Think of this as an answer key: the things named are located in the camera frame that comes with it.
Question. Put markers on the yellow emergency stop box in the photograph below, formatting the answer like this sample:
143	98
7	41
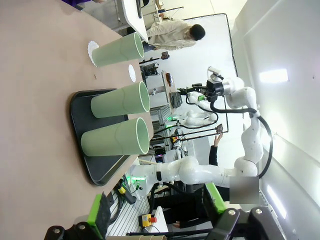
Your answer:
146	220

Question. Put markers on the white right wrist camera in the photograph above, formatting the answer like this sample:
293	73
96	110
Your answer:
213	75

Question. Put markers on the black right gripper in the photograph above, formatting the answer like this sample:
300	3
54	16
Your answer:
215	90

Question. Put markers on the white scalloped paper coaster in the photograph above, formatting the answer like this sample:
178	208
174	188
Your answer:
90	47
131	72

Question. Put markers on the person in purple hoodie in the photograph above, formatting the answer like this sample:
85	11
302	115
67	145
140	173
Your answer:
75	2

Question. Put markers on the black tool with yellow label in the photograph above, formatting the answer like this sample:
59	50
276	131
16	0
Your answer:
122	190

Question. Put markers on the white backdrop with black frame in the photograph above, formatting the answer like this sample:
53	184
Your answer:
217	37

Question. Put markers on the tripod with phone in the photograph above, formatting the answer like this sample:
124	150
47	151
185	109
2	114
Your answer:
220	128

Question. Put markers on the white folding table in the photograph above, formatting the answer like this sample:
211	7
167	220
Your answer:
132	15

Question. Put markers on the light green plastic cup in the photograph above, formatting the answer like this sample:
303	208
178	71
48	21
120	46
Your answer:
112	138
117	102
117	51

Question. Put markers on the black plastic serving tray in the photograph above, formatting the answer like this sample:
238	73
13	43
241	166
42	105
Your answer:
82	123

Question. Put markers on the person in black clothes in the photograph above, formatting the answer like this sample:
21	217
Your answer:
190	207

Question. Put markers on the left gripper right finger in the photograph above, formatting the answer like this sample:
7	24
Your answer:
212	202

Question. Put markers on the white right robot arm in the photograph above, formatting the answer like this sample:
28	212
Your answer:
195	172

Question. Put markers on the person in beige coat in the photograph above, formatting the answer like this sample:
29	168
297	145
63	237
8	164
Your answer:
170	37

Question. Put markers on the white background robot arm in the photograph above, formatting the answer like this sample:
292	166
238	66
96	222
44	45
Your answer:
197	121

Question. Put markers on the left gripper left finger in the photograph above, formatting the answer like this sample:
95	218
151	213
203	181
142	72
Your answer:
101	215

